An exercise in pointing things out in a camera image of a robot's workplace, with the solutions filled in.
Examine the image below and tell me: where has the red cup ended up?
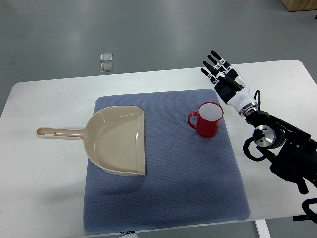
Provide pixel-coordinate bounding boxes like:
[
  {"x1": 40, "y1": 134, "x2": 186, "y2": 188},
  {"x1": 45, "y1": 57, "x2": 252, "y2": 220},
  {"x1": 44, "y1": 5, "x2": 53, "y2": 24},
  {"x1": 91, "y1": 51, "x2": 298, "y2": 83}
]
[{"x1": 188, "y1": 102, "x2": 224, "y2": 138}]

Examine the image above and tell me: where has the white table leg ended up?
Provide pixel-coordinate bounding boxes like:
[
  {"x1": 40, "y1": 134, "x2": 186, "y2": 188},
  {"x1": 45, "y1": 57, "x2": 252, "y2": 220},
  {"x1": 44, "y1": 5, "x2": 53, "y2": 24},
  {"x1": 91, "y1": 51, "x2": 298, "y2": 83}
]
[{"x1": 255, "y1": 219, "x2": 271, "y2": 238}]

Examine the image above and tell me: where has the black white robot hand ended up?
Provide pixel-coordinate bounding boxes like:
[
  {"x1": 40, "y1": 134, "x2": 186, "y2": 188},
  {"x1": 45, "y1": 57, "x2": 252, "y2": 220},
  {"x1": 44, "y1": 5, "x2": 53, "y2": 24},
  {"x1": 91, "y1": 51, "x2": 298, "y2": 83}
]
[{"x1": 201, "y1": 50, "x2": 259, "y2": 117}]

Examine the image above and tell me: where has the blue gray mat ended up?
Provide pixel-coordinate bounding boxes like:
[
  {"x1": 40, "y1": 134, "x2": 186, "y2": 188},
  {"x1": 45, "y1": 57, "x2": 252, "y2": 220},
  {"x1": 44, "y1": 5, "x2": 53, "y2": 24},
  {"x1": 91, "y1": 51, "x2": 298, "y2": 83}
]
[{"x1": 84, "y1": 89, "x2": 250, "y2": 233}]

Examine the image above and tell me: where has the beige plastic dustpan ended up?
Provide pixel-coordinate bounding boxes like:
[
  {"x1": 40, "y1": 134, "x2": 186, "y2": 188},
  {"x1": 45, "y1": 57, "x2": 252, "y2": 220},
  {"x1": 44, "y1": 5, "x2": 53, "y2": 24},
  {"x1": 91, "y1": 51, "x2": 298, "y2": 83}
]
[{"x1": 36, "y1": 106, "x2": 146, "y2": 176}]

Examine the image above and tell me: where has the upper metal floor plate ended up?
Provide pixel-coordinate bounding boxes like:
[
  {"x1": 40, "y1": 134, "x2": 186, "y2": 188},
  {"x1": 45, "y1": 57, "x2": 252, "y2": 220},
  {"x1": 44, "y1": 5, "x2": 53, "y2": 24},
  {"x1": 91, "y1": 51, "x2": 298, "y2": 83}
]
[{"x1": 100, "y1": 53, "x2": 113, "y2": 62}]

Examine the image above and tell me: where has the wooden box corner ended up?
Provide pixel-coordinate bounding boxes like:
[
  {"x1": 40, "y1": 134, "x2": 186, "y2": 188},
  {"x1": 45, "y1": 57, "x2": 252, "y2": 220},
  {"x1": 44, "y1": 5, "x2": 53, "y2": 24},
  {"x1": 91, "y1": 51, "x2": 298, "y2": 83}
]
[{"x1": 281, "y1": 0, "x2": 317, "y2": 12}]

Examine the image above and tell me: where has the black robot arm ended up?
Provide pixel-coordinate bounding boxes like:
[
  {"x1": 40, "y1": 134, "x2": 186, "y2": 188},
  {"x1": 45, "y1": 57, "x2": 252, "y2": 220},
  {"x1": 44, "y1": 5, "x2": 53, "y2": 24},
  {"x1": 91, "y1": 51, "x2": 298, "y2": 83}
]
[{"x1": 243, "y1": 90, "x2": 317, "y2": 195}]

